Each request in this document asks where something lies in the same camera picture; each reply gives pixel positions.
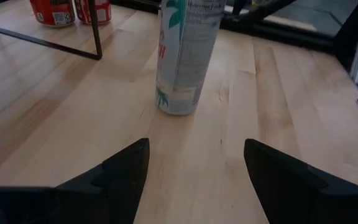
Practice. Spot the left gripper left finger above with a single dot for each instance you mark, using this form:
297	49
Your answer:
98	193

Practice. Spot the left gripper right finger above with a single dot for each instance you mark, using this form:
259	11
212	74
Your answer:
300	193

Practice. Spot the red Coca-Cola can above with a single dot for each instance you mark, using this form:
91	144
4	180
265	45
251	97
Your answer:
53	14
103	12

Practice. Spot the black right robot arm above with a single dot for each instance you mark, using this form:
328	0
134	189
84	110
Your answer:
345	31

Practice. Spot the tall slim white can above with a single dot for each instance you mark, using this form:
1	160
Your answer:
185	62

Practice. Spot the black metal table frame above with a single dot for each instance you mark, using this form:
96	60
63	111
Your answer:
291	38

